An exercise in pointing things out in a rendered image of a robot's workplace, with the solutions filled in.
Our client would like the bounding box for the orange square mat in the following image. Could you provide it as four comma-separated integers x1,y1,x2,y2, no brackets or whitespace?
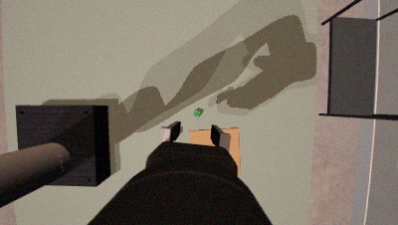
189,128,240,176

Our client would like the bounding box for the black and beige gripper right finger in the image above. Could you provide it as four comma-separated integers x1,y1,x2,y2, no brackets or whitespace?
211,124,231,152

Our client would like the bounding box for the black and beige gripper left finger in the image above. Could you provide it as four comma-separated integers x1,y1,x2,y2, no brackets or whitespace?
158,121,181,145

